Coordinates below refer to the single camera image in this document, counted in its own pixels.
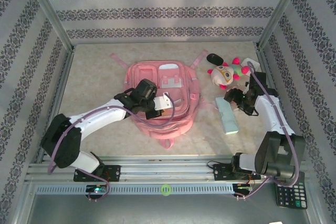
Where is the black mounting plate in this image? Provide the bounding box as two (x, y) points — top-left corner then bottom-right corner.
(212, 164), (262, 182)
(73, 165), (121, 182)

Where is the green-lit controller board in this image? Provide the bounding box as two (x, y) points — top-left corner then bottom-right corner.
(86, 184), (108, 195)
(232, 183), (254, 193)

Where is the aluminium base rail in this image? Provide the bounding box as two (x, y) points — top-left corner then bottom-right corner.
(25, 155), (308, 184)

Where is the light blue pencil case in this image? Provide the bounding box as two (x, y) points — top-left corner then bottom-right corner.
(215, 97), (240, 135)

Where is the perforated metal cable tray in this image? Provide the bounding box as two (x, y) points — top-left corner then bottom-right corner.
(35, 183), (234, 196)

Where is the black desk calculator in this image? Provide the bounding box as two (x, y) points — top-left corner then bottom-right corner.
(274, 179), (308, 210)

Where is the black computer mouse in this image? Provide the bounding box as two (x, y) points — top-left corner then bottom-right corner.
(206, 53), (224, 65)

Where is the aluminium frame post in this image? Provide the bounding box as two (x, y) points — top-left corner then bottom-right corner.
(20, 0), (76, 53)
(256, 0), (308, 50)

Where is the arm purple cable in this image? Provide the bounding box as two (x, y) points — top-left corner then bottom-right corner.
(235, 60), (300, 200)
(48, 92), (176, 175)

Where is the pink backpack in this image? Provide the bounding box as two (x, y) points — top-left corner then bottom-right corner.
(110, 49), (208, 151)

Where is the short purple cable loop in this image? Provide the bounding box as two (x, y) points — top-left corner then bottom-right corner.
(88, 174), (112, 202)

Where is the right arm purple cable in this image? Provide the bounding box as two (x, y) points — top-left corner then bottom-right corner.
(235, 60), (300, 200)

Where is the white pink plush doll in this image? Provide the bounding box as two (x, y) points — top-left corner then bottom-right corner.
(206, 57), (249, 90)

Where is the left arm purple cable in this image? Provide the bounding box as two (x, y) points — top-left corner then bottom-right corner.
(48, 92), (176, 175)

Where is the white square alarm clock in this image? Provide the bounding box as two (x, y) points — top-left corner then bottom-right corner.
(241, 57), (261, 78)

